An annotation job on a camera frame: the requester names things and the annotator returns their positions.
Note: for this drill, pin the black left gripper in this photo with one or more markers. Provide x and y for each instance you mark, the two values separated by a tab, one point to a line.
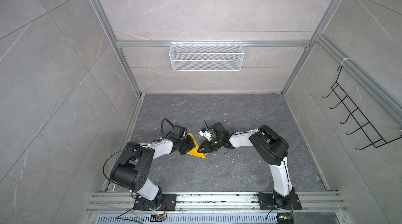
192	145

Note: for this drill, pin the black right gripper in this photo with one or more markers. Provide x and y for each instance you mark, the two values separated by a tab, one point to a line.
207	146

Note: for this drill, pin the yellow square paper sheet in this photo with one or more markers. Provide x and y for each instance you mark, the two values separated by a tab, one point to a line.
194	151

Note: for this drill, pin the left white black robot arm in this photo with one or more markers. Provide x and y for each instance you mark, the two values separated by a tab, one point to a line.
131	170

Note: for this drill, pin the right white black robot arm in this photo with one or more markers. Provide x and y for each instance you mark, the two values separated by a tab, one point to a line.
271	147

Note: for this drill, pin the left green circuit board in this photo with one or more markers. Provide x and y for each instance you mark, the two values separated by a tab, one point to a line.
158	217

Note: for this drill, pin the green circuit board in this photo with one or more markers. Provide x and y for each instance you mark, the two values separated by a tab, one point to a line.
284	219
158	217

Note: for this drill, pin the right green circuit board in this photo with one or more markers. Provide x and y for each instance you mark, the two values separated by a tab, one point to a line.
284	219

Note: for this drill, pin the aluminium front rail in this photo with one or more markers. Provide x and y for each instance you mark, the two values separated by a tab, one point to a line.
216	202

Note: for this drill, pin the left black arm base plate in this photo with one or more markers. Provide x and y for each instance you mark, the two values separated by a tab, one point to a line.
160	203

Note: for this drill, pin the white wire mesh basket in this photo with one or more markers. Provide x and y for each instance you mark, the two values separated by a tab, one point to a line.
192	57

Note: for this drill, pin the black wire hook rack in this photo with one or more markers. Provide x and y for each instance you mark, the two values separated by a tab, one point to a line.
364	125

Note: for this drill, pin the aluminium corner frame post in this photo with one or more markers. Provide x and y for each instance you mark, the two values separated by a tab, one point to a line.
100	13

